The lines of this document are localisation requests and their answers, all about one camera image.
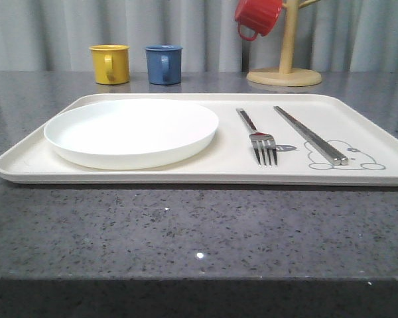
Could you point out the steel fork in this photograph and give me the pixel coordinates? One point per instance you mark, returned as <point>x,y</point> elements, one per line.
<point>263,144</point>

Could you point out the white round plate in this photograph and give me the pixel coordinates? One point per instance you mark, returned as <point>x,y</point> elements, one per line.
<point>131,134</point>

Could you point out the blue mug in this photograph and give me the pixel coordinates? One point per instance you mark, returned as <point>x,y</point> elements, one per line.
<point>164,64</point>

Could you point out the wooden mug tree stand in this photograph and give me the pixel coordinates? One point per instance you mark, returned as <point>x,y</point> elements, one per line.
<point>285,74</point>

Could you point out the yellow mug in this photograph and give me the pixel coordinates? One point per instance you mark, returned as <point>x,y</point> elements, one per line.
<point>111,63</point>

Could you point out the red mug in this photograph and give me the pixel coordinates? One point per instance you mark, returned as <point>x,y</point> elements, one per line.
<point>260,16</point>

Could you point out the cream rabbit serving tray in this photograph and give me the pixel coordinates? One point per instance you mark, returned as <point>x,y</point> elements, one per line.
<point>229,159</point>

